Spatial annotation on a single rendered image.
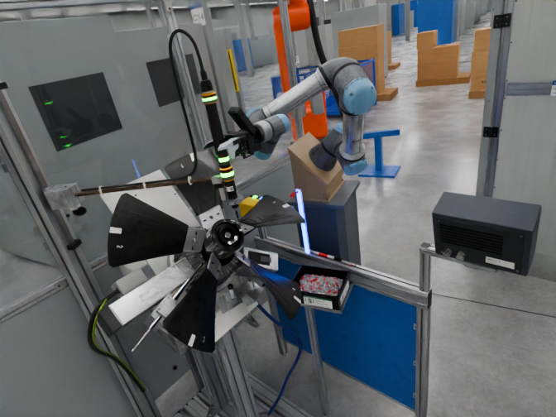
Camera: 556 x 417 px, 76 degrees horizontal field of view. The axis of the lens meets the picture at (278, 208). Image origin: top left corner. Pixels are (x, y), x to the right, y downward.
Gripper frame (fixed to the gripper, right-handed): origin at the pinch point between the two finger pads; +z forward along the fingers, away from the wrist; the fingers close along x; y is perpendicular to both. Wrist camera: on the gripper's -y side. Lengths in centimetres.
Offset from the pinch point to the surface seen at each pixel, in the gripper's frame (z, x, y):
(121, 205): 29.1, 12.1, 10.0
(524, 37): -182, -51, -6
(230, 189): -1.8, -1.4, 15.6
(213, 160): -8.0, 12.9, 9.2
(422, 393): -38, -54, 120
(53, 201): 37, 51, 12
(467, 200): -39, -65, 25
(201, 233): 11.7, 1.8, 26.7
